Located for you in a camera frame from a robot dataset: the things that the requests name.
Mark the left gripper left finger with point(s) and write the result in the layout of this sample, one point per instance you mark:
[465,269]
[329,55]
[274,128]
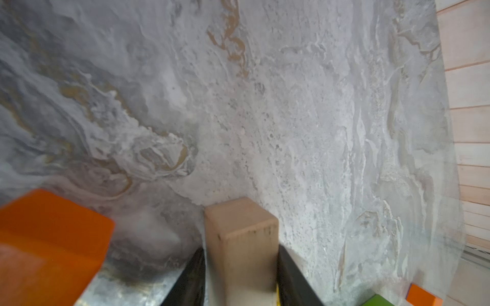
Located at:
[189,289]

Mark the middle orange block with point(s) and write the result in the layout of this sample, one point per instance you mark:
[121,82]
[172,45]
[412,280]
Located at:
[418,296]

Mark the long natural wood block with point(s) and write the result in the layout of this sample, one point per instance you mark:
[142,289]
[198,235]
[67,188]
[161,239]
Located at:
[242,244]

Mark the long orange block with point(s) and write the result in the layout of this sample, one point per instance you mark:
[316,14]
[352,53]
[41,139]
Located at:
[51,249]

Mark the middle green block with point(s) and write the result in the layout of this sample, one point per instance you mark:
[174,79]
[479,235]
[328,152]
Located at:
[377,300]

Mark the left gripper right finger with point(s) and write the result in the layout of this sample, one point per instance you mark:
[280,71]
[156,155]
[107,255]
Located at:
[293,288]

